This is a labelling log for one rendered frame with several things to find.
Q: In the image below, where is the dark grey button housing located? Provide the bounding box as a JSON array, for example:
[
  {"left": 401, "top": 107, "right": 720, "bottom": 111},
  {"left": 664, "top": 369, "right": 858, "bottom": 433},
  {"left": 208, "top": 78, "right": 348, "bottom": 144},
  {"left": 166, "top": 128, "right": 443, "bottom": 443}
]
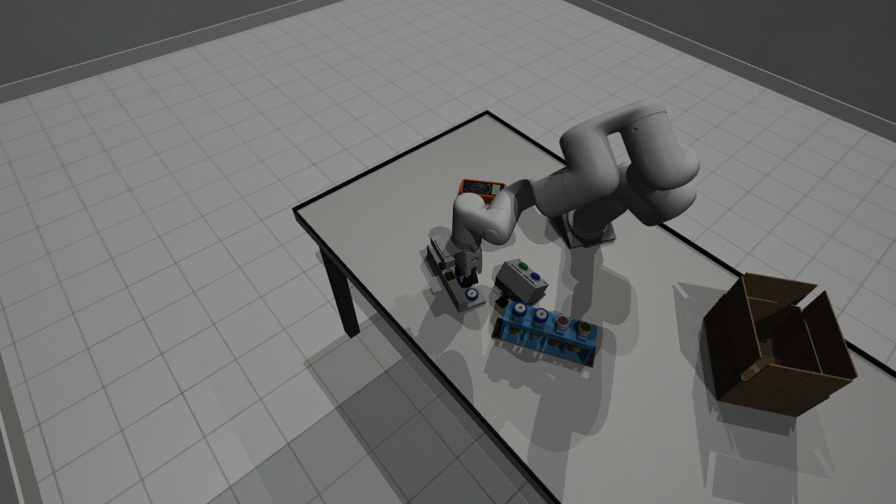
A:
[{"left": 495, "top": 259, "right": 549, "bottom": 309}]

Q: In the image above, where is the black table edge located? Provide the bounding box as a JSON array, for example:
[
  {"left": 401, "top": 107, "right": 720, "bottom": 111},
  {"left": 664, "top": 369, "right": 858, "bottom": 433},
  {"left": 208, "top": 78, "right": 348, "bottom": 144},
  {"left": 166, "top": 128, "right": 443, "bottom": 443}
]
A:
[{"left": 292, "top": 110, "right": 896, "bottom": 504}]

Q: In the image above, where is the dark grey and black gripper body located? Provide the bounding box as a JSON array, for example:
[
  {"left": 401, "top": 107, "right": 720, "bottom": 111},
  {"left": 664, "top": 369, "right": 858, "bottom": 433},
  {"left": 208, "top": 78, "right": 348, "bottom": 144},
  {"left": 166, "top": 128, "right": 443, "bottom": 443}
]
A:
[{"left": 454, "top": 244, "right": 482, "bottom": 278}]

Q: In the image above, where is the orange digital multimeter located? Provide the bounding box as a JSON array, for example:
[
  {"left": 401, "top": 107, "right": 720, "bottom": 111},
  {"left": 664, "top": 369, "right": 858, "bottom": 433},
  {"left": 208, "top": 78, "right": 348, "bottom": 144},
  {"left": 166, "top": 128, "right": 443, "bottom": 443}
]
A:
[{"left": 460, "top": 179, "right": 506, "bottom": 204}]

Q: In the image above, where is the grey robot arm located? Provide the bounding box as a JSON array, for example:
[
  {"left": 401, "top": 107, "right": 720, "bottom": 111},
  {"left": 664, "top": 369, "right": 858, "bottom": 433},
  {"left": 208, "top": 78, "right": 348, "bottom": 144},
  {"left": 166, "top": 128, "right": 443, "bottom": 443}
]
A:
[{"left": 430, "top": 98, "right": 700, "bottom": 269}]

